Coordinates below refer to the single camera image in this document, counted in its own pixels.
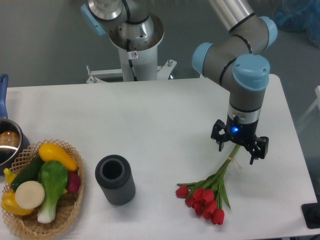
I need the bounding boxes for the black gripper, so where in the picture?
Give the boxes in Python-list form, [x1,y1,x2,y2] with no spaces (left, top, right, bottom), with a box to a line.
[210,115,269,165]

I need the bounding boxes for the red tulip bouquet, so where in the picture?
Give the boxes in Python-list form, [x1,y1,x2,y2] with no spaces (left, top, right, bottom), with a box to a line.
[175,144,241,225]

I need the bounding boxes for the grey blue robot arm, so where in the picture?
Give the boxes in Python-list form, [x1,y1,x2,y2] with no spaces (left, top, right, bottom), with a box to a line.
[80,0,278,160]

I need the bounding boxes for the black device at edge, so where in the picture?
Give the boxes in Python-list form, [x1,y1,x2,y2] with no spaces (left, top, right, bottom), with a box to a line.
[301,202,320,229]

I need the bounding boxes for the dark grey ribbed vase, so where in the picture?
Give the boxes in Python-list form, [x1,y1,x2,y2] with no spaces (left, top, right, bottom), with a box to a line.
[95,154,136,206]

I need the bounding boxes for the blue plastic bag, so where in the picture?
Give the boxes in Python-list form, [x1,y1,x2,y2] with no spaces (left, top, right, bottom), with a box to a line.
[272,0,320,47]

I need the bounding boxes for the red radish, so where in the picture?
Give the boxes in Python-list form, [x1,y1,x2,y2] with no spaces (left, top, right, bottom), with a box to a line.
[65,171,81,193]

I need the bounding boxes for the green bok choy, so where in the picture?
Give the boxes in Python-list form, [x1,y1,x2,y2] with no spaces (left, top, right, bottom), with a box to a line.
[37,160,68,224]

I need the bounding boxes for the yellow squash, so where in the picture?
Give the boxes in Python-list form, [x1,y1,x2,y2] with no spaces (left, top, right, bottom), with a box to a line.
[38,142,78,172]

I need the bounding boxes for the dark green cucumber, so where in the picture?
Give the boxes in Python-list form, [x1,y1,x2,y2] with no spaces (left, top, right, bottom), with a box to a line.
[10,155,45,191]

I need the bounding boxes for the round beige slice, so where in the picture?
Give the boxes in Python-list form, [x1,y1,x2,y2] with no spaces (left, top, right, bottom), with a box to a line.
[15,180,45,210]

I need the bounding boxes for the woven wicker basket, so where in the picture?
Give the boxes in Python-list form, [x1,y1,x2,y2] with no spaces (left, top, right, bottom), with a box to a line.
[1,139,85,240]

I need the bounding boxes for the yellow banana tip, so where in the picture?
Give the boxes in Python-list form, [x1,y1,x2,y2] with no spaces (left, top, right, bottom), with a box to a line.
[3,168,17,186]

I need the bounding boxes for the yellow bell pepper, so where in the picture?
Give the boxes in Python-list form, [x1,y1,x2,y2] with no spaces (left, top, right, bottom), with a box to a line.
[1,190,33,216]

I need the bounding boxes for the white frame at right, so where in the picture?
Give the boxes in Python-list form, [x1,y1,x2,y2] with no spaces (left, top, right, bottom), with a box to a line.
[297,85,320,128]

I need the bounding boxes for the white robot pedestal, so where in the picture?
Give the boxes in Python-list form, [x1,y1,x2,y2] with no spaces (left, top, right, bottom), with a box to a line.
[87,13,177,84]

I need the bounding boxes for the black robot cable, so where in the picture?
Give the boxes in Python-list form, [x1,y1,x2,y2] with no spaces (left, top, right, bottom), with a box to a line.
[120,0,139,82]

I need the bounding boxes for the blue handled saucepan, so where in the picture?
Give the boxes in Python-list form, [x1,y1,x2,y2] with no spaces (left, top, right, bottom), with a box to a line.
[0,74,30,176]

